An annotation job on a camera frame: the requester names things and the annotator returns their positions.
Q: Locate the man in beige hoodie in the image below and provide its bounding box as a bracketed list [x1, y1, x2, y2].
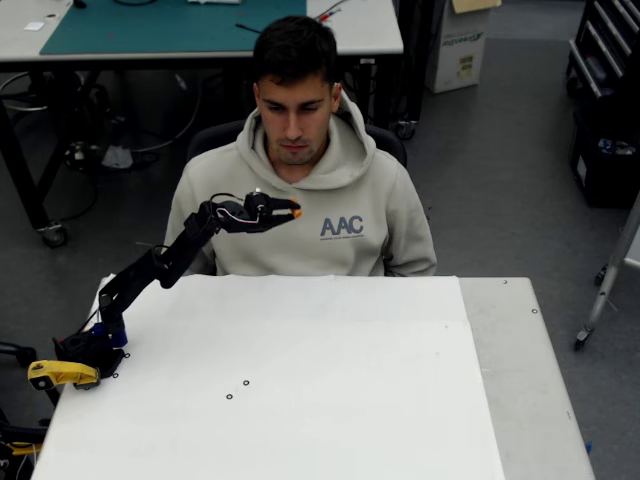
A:
[158, 14, 439, 278]

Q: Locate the black office chair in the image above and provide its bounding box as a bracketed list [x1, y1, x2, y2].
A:
[185, 118, 409, 169]

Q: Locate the crumpled white plastic bag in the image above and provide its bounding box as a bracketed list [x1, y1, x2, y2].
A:
[101, 144, 135, 169]

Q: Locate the white paper sheet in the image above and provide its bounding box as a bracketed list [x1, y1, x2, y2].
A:
[30, 273, 506, 480]

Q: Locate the green cutting mat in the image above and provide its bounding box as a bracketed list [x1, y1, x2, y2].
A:
[38, 0, 308, 56]

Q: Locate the white cardboard box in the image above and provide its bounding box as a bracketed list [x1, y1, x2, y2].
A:
[424, 0, 494, 95]

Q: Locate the black storage bin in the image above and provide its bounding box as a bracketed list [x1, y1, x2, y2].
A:
[569, 107, 640, 209]

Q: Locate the black yellow bar clamp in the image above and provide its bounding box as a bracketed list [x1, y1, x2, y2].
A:
[0, 418, 49, 457]

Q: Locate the grey metal stand with casters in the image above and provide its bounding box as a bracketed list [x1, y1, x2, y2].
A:
[573, 192, 640, 351]

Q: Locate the white red servo cable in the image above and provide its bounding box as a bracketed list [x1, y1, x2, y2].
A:
[216, 205, 262, 225]

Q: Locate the white-top workbench with black frame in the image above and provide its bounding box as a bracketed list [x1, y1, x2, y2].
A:
[0, 0, 405, 249]

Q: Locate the red handled screwdriver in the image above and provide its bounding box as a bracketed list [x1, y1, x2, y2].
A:
[313, 2, 347, 24]

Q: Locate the black curved handle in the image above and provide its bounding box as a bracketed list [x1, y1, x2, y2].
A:
[0, 341, 37, 370]

